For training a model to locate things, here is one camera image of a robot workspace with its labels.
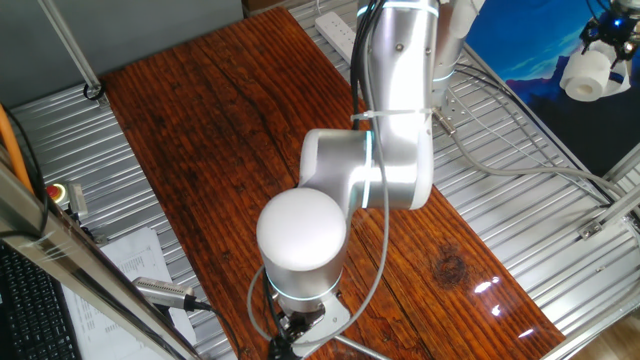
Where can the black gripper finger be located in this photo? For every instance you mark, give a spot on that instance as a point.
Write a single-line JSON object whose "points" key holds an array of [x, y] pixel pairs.
{"points": [[299, 322]]}

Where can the black background gripper finger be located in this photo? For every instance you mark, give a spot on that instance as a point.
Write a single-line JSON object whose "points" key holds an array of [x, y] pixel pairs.
{"points": [[589, 36], [625, 52]]}

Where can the black background gripper body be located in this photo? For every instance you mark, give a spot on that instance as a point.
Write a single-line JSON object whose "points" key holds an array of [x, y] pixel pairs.
{"points": [[617, 27]]}

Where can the white toilet paper roll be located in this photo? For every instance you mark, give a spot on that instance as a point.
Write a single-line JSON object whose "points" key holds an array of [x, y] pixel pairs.
{"points": [[587, 75]]}

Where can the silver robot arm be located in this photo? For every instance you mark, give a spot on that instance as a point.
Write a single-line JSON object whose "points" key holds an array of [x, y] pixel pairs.
{"points": [[300, 230]]}

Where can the blue mountain picture backdrop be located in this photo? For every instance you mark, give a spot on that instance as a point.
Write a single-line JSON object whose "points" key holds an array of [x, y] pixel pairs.
{"points": [[575, 130]]}

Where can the printed paper sheets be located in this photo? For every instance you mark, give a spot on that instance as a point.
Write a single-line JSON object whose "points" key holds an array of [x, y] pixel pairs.
{"points": [[135, 255]]}

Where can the brown wooden board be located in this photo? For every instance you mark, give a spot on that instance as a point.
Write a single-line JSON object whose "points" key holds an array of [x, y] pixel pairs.
{"points": [[200, 125]]}

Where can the white power strip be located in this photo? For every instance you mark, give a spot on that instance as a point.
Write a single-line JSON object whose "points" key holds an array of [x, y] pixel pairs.
{"points": [[332, 27]]}

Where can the black keyboard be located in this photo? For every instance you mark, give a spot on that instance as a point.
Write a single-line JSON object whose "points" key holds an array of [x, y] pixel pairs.
{"points": [[30, 310]]}

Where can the red emergency stop button box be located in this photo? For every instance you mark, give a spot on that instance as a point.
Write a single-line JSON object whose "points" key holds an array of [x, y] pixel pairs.
{"points": [[59, 192]]}

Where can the orange pole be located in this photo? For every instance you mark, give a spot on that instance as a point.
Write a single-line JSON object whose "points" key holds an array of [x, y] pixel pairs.
{"points": [[11, 150]]}

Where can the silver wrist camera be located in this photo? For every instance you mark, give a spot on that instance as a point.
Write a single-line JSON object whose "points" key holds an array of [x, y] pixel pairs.
{"points": [[335, 317]]}

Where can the aluminium frame profile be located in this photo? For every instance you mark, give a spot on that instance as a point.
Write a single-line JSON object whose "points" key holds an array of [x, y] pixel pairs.
{"points": [[615, 212], [625, 165]]}

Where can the ribbed silver exterior camera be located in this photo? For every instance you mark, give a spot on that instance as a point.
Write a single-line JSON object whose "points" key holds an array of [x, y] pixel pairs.
{"points": [[160, 292]]}

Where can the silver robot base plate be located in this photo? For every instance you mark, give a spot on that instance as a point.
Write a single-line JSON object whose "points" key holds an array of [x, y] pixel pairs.
{"points": [[452, 107]]}

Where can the wide shiny metal frame bar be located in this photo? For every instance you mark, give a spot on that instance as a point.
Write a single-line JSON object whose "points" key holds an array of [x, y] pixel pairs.
{"points": [[75, 265]]}

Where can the thin aluminium frame strut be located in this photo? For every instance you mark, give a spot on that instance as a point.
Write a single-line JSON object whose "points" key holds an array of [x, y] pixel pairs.
{"points": [[70, 47]]}

